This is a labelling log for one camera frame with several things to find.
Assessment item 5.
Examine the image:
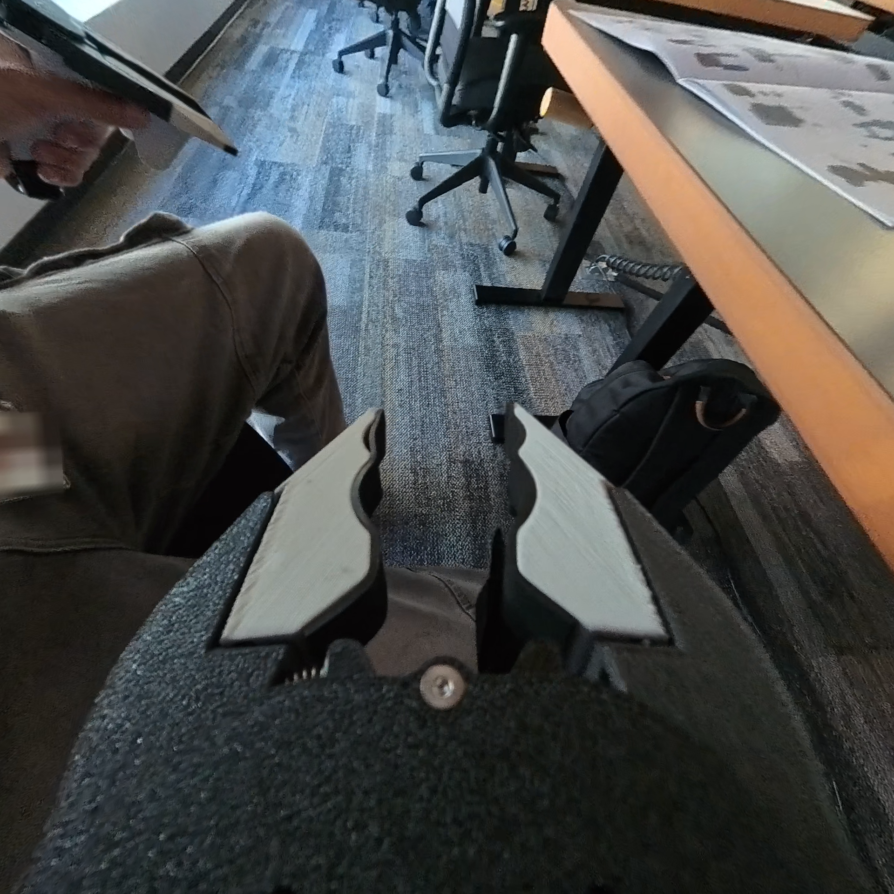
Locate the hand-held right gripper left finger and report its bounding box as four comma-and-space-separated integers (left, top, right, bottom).
218, 407, 388, 647

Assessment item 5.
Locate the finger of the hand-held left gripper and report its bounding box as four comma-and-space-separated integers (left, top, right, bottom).
150, 98, 240, 156

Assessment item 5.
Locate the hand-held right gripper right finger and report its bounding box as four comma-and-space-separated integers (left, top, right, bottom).
478, 402, 673, 689

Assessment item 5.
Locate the black desk leg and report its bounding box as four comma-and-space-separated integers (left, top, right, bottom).
474, 136, 627, 308
489, 272, 715, 448

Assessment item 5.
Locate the person's left hand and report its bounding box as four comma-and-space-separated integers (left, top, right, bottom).
0, 31, 152, 190

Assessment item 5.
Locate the dark backpack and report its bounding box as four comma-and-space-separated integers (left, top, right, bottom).
562, 359, 781, 533

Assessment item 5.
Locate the black office chair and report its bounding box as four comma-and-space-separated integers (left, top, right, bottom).
405, 0, 563, 254
332, 0, 437, 99

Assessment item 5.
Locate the open instruction manual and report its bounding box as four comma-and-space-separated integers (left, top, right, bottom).
573, 7, 894, 228

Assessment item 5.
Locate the long wooden table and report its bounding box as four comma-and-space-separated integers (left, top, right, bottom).
670, 0, 877, 43

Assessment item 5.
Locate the black coiled cable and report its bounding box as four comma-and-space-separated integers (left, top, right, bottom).
592, 253, 689, 286

